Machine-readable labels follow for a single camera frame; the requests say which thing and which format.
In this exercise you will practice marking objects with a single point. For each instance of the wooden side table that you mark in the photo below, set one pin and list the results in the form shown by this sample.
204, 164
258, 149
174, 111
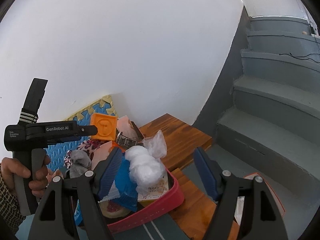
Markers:
194, 214

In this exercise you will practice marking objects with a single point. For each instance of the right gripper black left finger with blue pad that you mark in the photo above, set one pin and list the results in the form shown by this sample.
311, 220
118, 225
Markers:
54, 218

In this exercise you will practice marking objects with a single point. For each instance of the grey staircase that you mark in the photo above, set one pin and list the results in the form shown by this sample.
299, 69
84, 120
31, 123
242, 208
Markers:
263, 111

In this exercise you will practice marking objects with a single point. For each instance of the patterned left sleeve forearm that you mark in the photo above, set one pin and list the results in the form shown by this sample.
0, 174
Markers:
10, 209

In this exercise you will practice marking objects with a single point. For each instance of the green table cloth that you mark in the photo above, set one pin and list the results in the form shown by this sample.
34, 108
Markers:
163, 227

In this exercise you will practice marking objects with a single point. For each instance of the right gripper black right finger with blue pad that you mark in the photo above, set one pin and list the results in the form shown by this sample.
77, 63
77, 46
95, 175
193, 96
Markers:
260, 217

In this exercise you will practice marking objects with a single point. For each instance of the blue snack packet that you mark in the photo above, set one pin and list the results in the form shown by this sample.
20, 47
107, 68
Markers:
121, 200

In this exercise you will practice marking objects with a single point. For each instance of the grey rolled sock yellow heel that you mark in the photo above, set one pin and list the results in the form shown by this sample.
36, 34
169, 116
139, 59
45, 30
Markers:
80, 163

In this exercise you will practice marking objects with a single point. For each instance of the person left hand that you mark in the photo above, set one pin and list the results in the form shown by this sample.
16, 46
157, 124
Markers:
12, 166

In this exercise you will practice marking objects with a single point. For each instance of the pink leopard print sock ball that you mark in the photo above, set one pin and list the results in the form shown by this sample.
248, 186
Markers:
89, 146

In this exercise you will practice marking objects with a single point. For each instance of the white orange floor sheet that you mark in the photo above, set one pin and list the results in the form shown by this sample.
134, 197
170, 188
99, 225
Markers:
265, 198

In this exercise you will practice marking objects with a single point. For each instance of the small orange toy cube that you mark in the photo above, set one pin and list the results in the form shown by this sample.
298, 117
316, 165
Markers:
106, 125

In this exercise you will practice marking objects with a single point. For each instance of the white plastic bag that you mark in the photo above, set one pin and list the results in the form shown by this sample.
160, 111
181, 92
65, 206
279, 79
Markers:
146, 168

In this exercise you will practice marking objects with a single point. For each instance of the pink paper sachet packet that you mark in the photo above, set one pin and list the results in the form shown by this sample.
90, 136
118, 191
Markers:
123, 125

